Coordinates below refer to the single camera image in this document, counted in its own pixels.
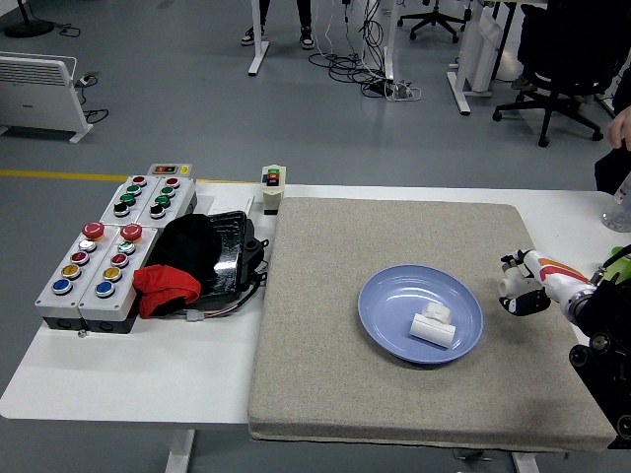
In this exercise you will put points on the person's right hand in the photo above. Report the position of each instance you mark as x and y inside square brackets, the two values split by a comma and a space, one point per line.
[620, 128]

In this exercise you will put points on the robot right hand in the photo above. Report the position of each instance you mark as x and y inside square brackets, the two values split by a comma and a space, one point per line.
[552, 276]

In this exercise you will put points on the clear plastic bottle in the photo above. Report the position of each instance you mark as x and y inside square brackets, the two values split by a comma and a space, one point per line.
[616, 219]

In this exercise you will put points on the large white pipe tee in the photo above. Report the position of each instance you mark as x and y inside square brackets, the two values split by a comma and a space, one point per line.
[431, 332]

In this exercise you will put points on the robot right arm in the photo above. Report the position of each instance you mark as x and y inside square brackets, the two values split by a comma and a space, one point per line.
[606, 355]

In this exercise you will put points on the blue plate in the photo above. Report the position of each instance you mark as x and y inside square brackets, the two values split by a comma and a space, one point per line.
[394, 295]

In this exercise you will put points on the person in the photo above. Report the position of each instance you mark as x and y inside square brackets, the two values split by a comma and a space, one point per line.
[611, 172]
[305, 20]

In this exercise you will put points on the green tape roll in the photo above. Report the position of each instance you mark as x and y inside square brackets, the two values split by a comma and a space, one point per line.
[617, 250]

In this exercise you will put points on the large black office chair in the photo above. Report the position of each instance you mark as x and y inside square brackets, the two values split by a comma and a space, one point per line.
[567, 49]

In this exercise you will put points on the white desk with panel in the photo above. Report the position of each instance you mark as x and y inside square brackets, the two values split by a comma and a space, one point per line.
[480, 49]

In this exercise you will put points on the white plug cluster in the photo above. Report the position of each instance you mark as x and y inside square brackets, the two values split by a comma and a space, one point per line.
[401, 92]

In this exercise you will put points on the grey-brown mat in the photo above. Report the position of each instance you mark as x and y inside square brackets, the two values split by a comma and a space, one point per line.
[345, 384]

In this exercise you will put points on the black glossy foot pedal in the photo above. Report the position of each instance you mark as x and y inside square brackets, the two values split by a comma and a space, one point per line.
[231, 256]

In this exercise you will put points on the white paper card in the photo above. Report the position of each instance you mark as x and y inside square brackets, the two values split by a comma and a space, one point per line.
[236, 204]

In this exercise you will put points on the black cloth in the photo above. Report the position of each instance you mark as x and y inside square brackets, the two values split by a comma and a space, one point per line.
[187, 246]

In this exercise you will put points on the red cloth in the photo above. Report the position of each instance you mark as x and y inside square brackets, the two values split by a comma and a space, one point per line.
[162, 286]

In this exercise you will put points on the four-button control box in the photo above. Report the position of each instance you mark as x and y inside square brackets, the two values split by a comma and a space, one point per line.
[129, 199]
[165, 199]

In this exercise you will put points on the white table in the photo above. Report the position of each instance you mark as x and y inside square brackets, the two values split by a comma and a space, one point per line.
[148, 374]

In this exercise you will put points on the five-button control box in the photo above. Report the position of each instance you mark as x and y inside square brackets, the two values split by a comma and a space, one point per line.
[49, 300]
[123, 295]

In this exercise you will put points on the grey power socket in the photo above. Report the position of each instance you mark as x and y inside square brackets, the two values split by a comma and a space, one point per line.
[88, 79]

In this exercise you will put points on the white panel heater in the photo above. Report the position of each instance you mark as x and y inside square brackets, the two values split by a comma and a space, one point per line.
[39, 93]

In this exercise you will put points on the black round stand base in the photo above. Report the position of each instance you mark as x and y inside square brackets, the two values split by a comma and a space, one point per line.
[29, 27]

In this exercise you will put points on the white green-red push switch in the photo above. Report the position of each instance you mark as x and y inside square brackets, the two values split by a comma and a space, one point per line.
[273, 194]

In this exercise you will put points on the white desk frame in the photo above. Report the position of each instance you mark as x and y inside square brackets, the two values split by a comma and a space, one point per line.
[259, 49]

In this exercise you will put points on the grey switch box yellow label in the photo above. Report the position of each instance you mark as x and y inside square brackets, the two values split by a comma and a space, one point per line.
[171, 169]

